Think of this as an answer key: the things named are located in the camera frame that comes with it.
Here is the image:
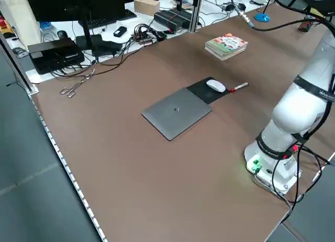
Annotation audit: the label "grey closed laptop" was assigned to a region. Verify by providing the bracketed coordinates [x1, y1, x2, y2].
[141, 87, 214, 142]

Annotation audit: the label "black mouse mat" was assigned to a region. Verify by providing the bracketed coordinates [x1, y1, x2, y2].
[186, 76, 231, 106]

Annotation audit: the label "white computer mouse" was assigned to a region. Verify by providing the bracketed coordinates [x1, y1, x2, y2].
[205, 79, 227, 93]

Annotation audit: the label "white marker with red cap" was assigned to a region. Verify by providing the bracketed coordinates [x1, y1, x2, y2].
[227, 82, 249, 93]

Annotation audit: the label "metal scissors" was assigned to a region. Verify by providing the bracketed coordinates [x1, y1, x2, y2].
[59, 68, 96, 99]

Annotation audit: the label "black power supply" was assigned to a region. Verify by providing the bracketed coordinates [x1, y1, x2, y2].
[167, 8, 193, 28]
[153, 11, 184, 33]

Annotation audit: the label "small black device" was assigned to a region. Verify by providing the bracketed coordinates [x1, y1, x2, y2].
[113, 26, 128, 37]

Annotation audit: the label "black keyboard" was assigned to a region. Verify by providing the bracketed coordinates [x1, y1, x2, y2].
[86, 8, 138, 28]

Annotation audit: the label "wooden block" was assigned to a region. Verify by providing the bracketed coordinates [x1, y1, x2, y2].
[133, 0, 161, 16]

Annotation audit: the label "black equipment box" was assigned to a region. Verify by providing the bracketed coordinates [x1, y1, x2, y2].
[27, 38, 85, 75]

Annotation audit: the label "blue desk lamp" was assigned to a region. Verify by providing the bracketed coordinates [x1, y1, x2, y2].
[254, 0, 277, 24]

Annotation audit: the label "black computer monitor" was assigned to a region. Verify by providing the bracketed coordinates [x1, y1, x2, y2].
[23, 0, 127, 57]

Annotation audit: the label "beige box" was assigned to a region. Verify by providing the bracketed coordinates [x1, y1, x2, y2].
[0, 0, 40, 44]

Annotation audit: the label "tangled black cables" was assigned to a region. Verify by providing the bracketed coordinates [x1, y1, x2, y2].
[49, 22, 168, 78]

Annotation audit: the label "aluminium frame post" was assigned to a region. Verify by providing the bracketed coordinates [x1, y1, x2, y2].
[187, 0, 204, 33]

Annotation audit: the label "aluminium frame rail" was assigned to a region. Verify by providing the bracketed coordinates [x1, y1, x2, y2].
[0, 32, 40, 96]

